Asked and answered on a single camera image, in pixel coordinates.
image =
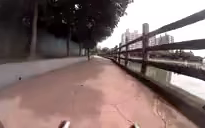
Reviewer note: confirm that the red paved riverside path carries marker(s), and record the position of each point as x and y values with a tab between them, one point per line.
90	93

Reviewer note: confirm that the grey wall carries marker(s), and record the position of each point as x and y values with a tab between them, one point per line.
30	45

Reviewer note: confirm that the group of distant buildings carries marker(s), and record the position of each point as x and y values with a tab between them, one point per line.
140	38

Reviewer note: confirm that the robot's own part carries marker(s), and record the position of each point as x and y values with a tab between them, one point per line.
135	125
64	124

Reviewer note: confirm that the dark wooden rail fence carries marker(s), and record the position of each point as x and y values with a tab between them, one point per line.
163	53

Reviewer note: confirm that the river water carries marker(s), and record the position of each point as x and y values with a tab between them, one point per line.
186	81

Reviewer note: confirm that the row of trees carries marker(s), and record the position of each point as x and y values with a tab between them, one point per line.
66	20

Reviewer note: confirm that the pale concrete strip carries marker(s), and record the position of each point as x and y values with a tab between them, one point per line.
23	71

